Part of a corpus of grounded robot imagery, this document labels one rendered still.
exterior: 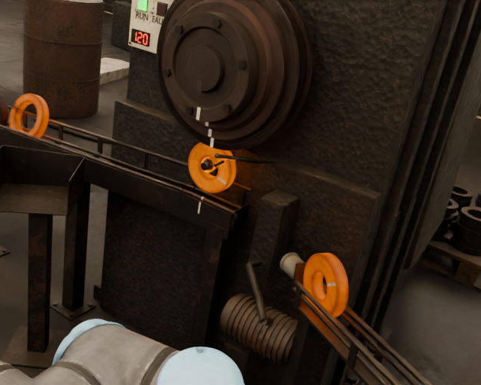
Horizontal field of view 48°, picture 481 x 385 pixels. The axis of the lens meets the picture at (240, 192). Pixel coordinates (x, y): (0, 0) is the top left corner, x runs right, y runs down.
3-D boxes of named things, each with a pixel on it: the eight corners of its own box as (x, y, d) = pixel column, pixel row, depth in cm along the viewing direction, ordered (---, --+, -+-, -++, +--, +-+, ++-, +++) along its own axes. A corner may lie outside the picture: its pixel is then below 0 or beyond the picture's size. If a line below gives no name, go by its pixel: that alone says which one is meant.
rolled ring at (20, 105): (8, 144, 211) (16, 146, 214) (43, 137, 202) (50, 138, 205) (8, 98, 213) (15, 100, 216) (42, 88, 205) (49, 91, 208)
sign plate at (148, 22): (132, 44, 183) (137, -12, 176) (192, 63, 172) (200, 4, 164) (127, 44, 181) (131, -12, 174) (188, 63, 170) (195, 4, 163)
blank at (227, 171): (186, 166, 170) (180, 169, 167) (208, 129, 161) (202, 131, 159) (221, 200, 166) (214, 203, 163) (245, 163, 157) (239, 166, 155)
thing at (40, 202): (4, 325, 203) (2, 144, 174) (75, 332, 206) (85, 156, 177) (-18, 363, 184) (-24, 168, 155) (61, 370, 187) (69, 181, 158)
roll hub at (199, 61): (266, 22, 133) (250, 131, 144) (178, 3, 146) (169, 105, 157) (255, 23, 129) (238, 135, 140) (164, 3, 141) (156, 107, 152)
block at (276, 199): (263, 255, 170) (278, 186, 160) (285, 266, 166) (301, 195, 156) (245, 268, 161) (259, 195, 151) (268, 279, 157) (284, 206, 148)
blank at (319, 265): (317, 317, 138) (306, 318, 137) (311, 256, 141) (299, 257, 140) (353, 316, 125) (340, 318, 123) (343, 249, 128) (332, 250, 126)
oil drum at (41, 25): (65, 94, 481) (69, -12, 445) (114, 113, 454) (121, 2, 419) (5, 102, 433) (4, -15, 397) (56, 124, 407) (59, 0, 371)
